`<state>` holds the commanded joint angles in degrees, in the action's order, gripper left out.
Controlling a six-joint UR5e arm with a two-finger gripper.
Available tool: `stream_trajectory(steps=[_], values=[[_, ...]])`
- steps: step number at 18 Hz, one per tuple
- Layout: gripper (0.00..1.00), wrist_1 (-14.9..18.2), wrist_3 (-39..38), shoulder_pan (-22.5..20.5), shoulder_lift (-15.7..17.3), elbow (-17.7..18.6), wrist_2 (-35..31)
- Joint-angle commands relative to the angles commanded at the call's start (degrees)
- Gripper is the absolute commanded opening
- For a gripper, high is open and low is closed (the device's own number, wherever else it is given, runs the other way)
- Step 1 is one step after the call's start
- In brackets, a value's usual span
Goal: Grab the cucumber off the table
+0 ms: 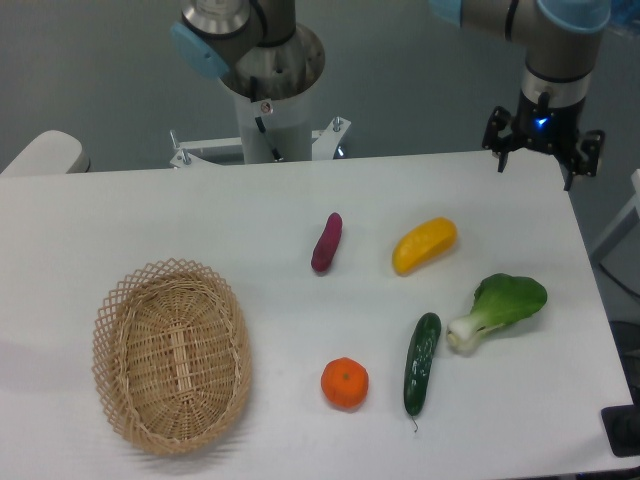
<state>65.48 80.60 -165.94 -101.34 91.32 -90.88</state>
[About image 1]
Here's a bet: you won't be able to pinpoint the dark green cucumber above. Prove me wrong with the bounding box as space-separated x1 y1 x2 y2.
403 312 442 433

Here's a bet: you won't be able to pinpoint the green bok choy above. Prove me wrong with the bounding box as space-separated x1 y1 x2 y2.
446 273 548 353

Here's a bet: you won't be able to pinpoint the yellow squash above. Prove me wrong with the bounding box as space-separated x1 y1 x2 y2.
392 217 458 275

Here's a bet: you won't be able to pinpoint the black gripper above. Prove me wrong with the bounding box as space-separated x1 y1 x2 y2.
481 92 605 191

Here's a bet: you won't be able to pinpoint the purple sweet potato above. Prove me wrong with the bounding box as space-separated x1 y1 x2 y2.
310 212 343 273

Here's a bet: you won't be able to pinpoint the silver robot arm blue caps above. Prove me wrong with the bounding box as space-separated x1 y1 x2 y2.
170 1 611 187

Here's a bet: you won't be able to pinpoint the white furniture at right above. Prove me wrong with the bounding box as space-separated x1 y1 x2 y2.
588 168 640 271

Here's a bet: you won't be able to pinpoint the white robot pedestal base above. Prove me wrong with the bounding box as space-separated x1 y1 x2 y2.
168 24 352 169

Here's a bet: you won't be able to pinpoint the black device at edge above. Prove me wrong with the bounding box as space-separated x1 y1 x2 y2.
601 405 639 458

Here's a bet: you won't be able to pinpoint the white chair armrest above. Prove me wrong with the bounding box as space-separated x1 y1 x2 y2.
1 130 91 178

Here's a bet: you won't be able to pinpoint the woven wicker basket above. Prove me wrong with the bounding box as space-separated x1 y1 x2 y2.
92 259 252 455

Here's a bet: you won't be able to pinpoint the orange tangerine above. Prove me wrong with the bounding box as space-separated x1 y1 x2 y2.
320 357 369 410

